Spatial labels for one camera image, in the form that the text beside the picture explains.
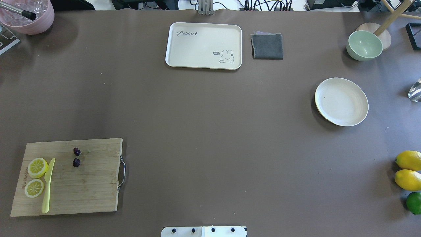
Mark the cream rabbit tray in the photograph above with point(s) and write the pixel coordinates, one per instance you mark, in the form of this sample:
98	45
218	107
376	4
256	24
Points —
204	45

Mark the grey folded cloth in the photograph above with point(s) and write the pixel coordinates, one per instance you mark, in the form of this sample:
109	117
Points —
267	46

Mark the cream round plate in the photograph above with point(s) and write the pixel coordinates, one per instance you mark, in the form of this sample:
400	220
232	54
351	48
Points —
341	102

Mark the wooden cutting board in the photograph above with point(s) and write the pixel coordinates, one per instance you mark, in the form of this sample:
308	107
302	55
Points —
92	187

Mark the green bowl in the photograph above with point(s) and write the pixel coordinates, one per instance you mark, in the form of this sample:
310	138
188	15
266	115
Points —
363	45

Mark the yellow plastic knife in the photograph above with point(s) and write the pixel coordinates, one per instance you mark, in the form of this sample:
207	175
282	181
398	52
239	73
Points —
47	188

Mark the lemon slice lower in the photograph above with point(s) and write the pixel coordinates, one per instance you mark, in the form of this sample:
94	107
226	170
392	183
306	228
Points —
34	188

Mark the wooden stand with base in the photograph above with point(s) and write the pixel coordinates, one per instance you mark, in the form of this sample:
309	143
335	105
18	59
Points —
380	30

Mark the whole lemon upper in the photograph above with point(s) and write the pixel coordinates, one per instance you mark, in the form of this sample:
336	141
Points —
409	159

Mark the whole lemon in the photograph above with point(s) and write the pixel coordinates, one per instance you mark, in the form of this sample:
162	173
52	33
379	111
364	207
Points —
408	180
409	159

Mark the shiny metal object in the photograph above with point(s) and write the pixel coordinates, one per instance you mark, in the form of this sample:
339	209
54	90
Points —
414	93

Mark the steel muddler black tip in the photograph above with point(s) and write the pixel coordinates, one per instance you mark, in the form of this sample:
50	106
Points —
14	9

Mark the whole lemon lower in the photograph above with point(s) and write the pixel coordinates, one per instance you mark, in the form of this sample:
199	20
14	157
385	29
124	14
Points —
408	180

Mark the green lime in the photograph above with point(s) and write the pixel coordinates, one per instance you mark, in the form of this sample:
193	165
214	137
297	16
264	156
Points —
413	203

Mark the aluminium frame post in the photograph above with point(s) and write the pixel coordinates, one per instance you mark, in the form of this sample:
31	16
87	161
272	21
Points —
205	7

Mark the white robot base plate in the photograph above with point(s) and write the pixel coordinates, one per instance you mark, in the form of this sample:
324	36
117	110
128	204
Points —
205	231

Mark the white wire cup rack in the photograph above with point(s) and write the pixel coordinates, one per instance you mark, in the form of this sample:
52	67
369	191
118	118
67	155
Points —
7	39

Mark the black frame object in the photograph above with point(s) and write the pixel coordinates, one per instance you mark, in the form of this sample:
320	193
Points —
412	30

